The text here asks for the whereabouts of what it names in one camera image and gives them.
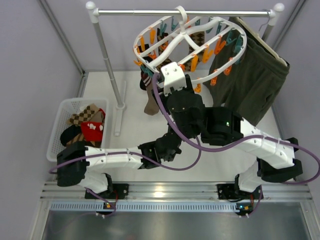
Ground white oval clip hanger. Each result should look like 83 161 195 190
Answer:
132 6 248 94

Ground red sock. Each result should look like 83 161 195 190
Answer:
80 121 104 142

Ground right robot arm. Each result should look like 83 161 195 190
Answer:
152 73 303 193

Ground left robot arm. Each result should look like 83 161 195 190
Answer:
56 132 182 199

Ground white hanger with metal hook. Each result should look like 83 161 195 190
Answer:
235 3 289 67

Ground brown striped sock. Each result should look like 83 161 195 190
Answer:
139 71 159 116

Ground brown argyle sock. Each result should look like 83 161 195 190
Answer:
156 28 172 70
184 31 205 72

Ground olive green shorts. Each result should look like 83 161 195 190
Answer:
204 17 290 126

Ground black sock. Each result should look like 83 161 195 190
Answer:
139 43 153 63

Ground white laundry basket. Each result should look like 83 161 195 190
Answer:
46 97 113 163

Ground white metal clothes rack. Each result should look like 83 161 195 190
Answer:
84 1 286 137

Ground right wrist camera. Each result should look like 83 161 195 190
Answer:
160 62 185 81

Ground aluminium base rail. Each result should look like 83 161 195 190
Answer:
40 181 313 216

